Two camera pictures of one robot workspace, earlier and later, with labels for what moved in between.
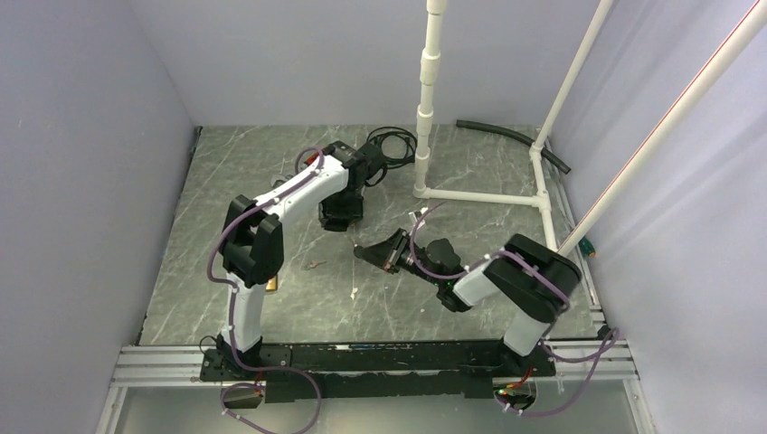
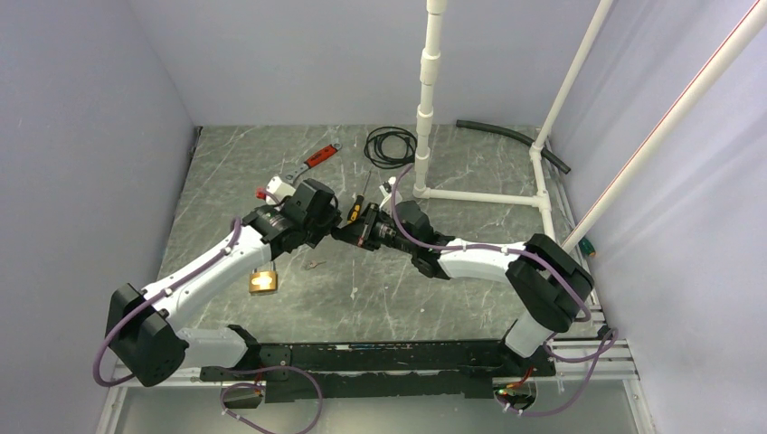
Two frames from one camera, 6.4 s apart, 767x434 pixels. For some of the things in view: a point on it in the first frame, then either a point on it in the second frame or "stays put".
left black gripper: [351, 213] → [327, 222]
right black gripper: [387, 253] → [361, 233]
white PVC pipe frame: [743, 29] stays put
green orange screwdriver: [587, 247] stays put
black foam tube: [547, 154] stays put
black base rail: [457, 368] stays put
